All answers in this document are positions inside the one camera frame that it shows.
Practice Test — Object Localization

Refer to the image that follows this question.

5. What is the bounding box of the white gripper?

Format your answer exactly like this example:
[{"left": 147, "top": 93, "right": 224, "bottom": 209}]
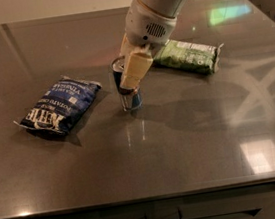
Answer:
[{"left": 120, "top": 0, "right": 177, "bottom": 90}]

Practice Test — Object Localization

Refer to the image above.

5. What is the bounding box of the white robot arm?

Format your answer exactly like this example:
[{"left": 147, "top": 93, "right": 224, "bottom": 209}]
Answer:
[{"left": 120, "top": 0, "right": 187, "bottom": 91}]

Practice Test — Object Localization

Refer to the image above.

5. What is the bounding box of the redbull can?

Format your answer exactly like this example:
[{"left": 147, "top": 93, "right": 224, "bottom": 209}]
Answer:
[{"left": 111, "top": 56, "right": 142, "bottom": 112}]

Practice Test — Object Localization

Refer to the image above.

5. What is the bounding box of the blue kettle chip bag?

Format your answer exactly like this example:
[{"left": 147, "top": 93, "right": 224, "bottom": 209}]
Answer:
[{"left": 15, "top": 76, "right": 101, "bottom": 136}]

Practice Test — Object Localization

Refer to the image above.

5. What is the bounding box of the green chip bag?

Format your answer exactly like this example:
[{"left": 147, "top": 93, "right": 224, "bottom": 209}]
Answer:
[{"left": 154, "top": 39, "right": 223, "bottom": 75}]

